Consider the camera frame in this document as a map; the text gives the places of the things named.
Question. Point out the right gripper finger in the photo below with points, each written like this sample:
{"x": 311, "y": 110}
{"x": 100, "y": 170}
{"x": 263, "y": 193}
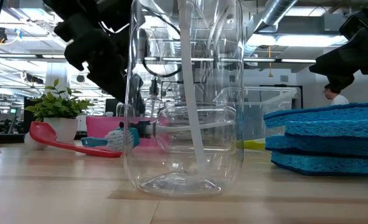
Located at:
{"x": 339, "y": 70}

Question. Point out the long ceiling light strip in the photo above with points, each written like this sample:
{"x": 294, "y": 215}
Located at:
{"x": 15, "y": 56}

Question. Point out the person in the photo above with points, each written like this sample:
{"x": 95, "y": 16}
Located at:
{"x": 337, "y": 98}

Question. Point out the silver spiral air duct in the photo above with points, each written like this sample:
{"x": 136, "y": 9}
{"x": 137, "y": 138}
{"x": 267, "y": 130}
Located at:
{"x": 274, "y": 12}

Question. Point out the green plant in white pot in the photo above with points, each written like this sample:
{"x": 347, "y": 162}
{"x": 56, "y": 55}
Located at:
{"x": 59, "y": 105}

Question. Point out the blue sponge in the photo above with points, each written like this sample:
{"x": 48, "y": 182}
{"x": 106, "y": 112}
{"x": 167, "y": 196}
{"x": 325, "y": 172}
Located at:
{"x": 327, "y": 115}
{"x": 327, "y": 165}
{"x": 327, "y": 146}
{"x": 333, "y": 130}

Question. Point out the red spoon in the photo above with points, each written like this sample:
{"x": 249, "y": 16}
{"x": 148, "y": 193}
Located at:
{"x": 42, "y": 132}

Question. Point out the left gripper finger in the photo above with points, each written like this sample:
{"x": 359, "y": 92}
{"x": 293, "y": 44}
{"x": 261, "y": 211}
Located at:
{"x": 99, "y": 53}
{"x": 139, "y": 93}

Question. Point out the blue dish brush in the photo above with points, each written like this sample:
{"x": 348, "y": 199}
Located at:
{"x": 91, "y": 142}

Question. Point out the green dish brush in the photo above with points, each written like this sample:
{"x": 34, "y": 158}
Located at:
{"x": 255, "y": 145}

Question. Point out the large clear plastic bin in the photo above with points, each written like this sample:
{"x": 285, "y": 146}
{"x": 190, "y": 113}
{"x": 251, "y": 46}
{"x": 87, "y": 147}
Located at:
{"x": 271, "y": 109}

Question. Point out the red plastic tray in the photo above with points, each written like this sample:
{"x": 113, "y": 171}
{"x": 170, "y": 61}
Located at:
{"x": 102, "y": 127}

